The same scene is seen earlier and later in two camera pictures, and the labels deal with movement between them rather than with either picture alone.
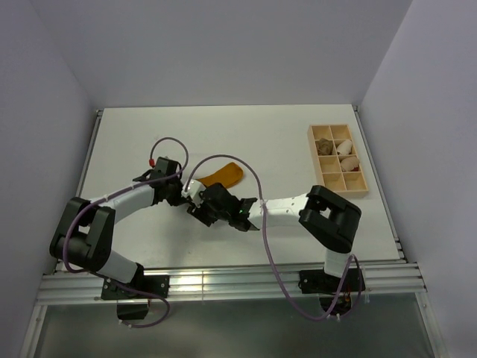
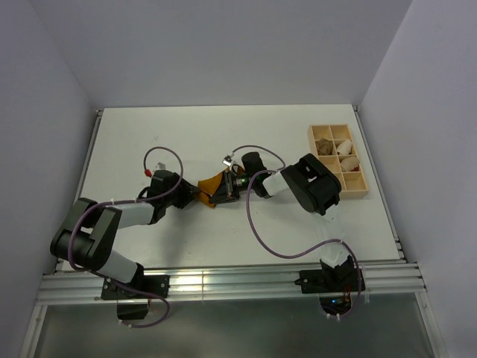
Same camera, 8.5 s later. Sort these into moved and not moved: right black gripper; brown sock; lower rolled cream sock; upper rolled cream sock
Moved: right black gripper
Not moved: upper rolled cream sock; brown sock; lower rolled cream sock
